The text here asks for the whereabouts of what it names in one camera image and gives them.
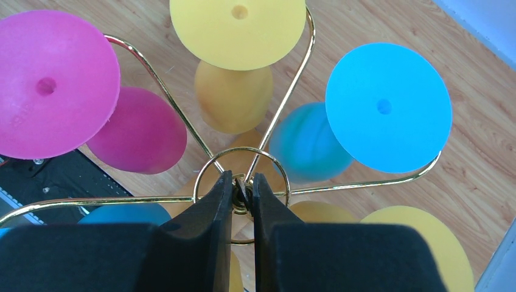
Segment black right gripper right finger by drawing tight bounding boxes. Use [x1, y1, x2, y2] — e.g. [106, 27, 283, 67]
[253, 173, 445, 291]

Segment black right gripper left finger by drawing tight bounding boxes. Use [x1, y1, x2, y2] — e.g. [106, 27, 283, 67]
[1, 171, 232, 291]

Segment blue wine glass front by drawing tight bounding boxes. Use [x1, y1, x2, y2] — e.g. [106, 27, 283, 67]
[0, 203, 173, 238]

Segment blue wine glass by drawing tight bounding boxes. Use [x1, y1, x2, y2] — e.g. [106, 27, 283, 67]
[0, 203, 173, 238]
[269, 43, 453, 184]

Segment blue wine glass rear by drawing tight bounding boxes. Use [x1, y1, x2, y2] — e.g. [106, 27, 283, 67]
[269, 43, 453, 184]

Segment yellow wine glass rear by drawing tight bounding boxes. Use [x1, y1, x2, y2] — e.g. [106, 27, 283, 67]
[169, 1, 306, 134]

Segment pink wine glass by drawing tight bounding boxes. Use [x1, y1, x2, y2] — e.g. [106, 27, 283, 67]
[1, 10, 187, 174]

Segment gold wire wine glass rack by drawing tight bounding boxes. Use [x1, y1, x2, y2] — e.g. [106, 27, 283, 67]
[0, 5, 442, 292]

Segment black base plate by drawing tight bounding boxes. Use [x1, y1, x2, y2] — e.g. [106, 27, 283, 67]
[1, 150, 131, 215]

